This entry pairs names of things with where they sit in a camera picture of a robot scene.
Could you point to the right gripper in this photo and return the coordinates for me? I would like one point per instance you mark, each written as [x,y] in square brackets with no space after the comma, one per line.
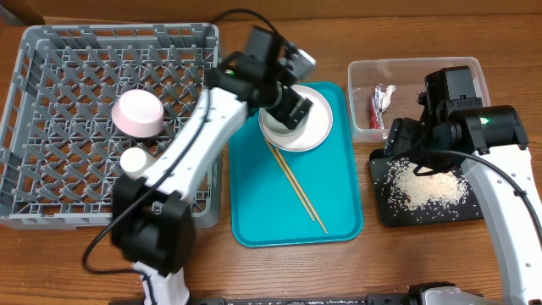
[400,141]

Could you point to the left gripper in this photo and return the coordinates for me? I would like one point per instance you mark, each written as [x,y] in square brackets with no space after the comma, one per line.
[282,109]

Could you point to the grey-green bowl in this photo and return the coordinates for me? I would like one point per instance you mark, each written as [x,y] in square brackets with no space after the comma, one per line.
[268,122]

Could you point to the white rice pile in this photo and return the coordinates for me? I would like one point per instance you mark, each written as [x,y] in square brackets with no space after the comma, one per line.
[422,198]

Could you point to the red snack wrapper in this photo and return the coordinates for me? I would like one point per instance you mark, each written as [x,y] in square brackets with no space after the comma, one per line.
[379,103]

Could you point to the small pink-white bowl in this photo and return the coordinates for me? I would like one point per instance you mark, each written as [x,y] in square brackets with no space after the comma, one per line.
[138,113]

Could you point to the small white cup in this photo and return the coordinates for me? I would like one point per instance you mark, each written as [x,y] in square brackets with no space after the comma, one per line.
[134,161]

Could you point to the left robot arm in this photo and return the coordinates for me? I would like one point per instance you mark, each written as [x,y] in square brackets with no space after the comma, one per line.
[152,222]

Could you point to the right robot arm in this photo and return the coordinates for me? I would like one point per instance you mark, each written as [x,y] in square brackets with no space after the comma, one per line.
[490,146]

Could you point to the grey dishwasher rack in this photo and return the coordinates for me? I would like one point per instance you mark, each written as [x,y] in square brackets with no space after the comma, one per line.
[60,149]

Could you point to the large white plate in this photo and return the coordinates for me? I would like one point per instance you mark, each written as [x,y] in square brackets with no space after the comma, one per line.
[317,127]

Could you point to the lower wooden chopstick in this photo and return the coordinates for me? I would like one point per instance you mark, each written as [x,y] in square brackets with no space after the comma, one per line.
[304,196]

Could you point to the clear plastic bin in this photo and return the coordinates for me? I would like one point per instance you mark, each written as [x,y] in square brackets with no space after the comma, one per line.
[407,76]

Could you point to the black tray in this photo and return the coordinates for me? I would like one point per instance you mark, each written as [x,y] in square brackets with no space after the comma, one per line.
[378,165]

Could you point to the teal serving tray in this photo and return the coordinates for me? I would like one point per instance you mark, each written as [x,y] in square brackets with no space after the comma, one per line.
[265,209]

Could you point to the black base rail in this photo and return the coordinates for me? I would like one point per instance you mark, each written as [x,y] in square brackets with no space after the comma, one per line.
[370,299]

